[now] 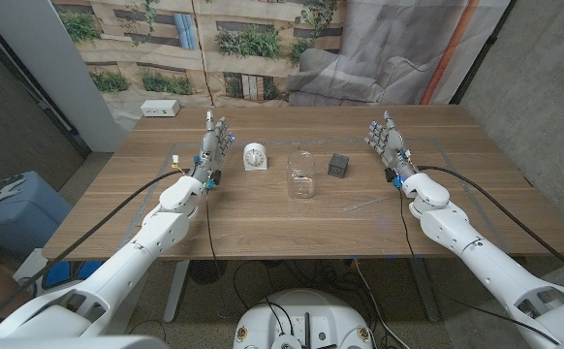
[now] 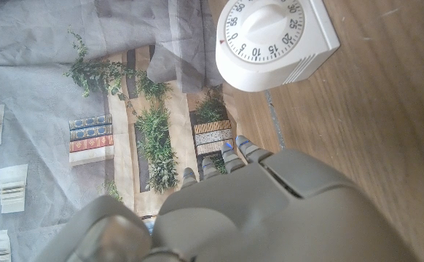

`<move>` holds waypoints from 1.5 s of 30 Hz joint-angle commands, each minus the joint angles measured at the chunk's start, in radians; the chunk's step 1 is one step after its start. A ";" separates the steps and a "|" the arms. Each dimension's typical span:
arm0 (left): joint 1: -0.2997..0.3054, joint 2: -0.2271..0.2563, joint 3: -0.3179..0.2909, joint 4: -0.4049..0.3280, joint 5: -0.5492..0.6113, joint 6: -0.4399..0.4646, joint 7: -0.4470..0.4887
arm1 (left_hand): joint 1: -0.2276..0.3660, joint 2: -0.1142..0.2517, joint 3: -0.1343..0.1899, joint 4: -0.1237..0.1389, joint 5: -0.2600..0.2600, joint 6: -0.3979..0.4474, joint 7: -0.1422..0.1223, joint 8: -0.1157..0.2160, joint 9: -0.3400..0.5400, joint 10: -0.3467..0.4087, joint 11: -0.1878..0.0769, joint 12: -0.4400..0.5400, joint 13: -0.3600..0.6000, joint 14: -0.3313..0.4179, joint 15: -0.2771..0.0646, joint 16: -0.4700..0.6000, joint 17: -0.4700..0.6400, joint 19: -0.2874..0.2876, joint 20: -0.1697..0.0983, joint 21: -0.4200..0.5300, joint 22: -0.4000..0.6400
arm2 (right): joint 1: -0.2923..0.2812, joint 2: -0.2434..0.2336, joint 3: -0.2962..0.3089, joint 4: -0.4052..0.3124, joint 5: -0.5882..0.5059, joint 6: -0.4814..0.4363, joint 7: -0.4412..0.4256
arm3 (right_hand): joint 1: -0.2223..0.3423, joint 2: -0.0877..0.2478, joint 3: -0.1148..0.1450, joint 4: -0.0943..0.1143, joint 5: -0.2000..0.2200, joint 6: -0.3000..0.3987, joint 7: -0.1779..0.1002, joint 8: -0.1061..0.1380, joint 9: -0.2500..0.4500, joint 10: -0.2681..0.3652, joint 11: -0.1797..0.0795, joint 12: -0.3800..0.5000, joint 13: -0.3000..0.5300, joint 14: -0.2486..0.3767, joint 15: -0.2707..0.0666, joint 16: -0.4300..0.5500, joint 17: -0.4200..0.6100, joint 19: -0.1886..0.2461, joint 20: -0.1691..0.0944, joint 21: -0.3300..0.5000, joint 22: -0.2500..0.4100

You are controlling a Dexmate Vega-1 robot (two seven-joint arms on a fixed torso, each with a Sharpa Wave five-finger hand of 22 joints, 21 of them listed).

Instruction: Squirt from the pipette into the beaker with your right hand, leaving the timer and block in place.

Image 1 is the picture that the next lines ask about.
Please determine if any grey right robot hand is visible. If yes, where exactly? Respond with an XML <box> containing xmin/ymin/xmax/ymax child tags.
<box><xmin>363</xmin><ymin>111</ymin><xmax>418</xmax><ymax>184</ymax></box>

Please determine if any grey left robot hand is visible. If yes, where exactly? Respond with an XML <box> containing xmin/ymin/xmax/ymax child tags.
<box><xmin>188</xmin><ymin>110</ymin><xmax>237</xmax><ymax>191</ymax></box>

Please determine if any clear plastic pipette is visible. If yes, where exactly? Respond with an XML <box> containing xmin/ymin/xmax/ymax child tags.
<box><xmin>343</xmin><ymin>196</ymin><xmax>390</xmax><ymax>213</ymax></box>

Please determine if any white kitchen timer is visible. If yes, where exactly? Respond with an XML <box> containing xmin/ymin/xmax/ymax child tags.
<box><xmin>242</xmin><ymin>142</ymin><xmax>268</xmax><ymax>172</ymax></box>

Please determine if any dark grey block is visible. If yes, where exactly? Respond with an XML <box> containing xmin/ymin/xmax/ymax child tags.
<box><xmin>327</xmin><ymin>153</ymin><xmax>350</xmax><ymax>179</ymax></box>

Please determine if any clear glass beaker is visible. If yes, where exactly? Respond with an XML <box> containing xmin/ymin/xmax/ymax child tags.
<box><xmin>286</xmin><ymin>150</ymin><xmax>318</xmax><ymax>200</ymax></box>

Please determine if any white power strip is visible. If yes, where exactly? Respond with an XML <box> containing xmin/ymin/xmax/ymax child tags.
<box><xmin>140</xmin><ymin>99</ymin><xmax>181</xmax><ymax>118</ymax></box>

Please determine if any printed fabric backdrop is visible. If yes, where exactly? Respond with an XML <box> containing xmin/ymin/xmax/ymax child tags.
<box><xmin>51</xmin><ymin>0</ymin><xmax>514</xmax><ymax>132</ymax></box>

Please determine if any black round floor object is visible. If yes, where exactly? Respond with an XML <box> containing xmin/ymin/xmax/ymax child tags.
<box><xmin>188</xmin><ymin>260</ymin><xmax>227</xmax><ymax>286</ymax></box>

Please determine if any black backdrop stand pole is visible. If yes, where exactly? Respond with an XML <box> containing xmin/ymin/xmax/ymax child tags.
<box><xmin>449</xmin><ymin>0</ymin><xmax>518</xmax><ymax>106</ymax></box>

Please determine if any white table leg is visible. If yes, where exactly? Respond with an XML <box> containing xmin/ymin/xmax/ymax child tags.
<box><xmin>163</xmin><ymin>260</ymin><xmax>191</xmax><ymax>324</ymax></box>

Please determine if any grey table leg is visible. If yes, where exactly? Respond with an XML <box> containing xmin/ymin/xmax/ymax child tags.
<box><xmin>407</xmin><ymin>256</ymin><xmax>442</xmax><ymax>324</ymax></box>

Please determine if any blue and white case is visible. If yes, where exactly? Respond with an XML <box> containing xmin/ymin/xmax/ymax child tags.
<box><xmin>13</xmin><ymin>247</ymin><xmax>107</xmax><ymax>297</ymax></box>

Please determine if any white robot torso base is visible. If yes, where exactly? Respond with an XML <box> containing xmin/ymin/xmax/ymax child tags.
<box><xmin>232</xmin><ymin>289</ymin><xmax>374</xmax><ymax>349</ymax></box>

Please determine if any blue storage box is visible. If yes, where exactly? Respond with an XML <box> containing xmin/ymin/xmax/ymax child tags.
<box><xmin>0</xmin><ymin>170</ymin><xmax>74</xmax><ymax>261</ymax></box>

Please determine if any thin black left wrist cable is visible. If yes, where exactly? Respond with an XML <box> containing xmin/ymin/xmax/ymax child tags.
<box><xmin>204</xmin><ymin>187</ymin><xmax>218</xmax><ymax>266</ymax></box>

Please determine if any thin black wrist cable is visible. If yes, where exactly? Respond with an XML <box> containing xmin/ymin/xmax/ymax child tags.
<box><xmin>397</xmin><ymin>186</ymin><xmax>562</xmax><ymax>346</ymax></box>
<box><xmin>204</xmin><ymin>187</ymin><xmax>218</xmax><ymax>266</ymax></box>

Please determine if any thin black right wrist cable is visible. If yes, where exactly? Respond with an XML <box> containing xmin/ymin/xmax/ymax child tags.
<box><xmin>397</xmin><ymin>186</ymin><xmax>562</xmax><ymax>346</ymax></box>

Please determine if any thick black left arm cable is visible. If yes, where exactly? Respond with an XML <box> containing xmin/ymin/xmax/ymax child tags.
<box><xmin>0</xmin><ymin>168</ymin><xmax>191</xmax><ymax>329</ymax></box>

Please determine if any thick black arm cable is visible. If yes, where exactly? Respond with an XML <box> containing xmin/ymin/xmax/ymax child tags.
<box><xmin>416</xmin><ymin>165</ymin><xmax>564</xmax><ymax>286</ymax></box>
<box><xmin>0</xmin><ymin>168</ymin><xmax>191</xmax><ymax>329</ymax></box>

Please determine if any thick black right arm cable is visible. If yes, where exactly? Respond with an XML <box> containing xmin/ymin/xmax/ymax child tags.
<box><xmin>416</xmin><ymin>165</ymin><xmax>564</xmax><ymax>286</ymax></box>

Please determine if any grey floor cable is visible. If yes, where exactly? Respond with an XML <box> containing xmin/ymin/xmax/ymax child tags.
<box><xmin>353</xmin><ymin>259</ymin><xmax>400</xmax><ymax>349</ymax></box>

